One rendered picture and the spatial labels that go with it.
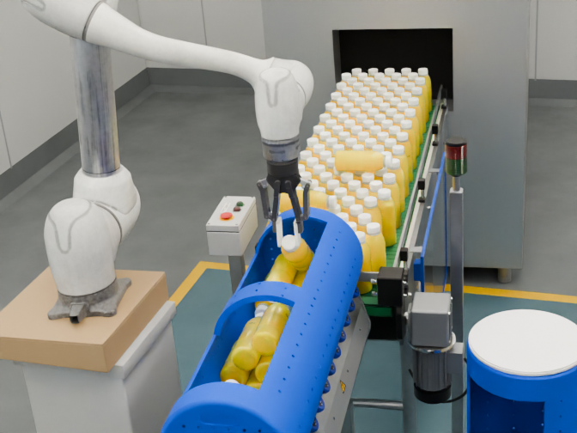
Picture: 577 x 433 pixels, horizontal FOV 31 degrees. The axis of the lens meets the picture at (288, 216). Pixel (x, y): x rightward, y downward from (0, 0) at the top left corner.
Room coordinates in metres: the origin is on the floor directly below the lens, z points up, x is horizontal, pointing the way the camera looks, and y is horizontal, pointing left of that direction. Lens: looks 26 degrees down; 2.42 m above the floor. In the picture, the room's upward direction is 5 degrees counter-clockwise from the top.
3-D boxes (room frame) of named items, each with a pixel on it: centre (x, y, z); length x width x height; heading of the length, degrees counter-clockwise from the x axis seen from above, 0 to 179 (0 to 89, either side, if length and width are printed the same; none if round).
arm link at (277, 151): (2.29, 0.00, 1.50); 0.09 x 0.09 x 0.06
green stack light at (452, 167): (2.81, -0.51, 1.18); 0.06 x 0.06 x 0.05
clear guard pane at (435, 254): (3.08, -0.48, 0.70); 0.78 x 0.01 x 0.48; 166
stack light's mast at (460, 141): (2.81, -0.51, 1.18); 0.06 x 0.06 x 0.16
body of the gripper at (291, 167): (2.29, 0.00, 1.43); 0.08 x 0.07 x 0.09; 75
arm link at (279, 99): (2.30, 0.00, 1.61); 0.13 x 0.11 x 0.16; 166
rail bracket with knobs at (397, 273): (2.52, -0.27, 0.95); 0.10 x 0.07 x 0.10; 76
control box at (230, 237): (2.80, 0.17, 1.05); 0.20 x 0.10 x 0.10; 166
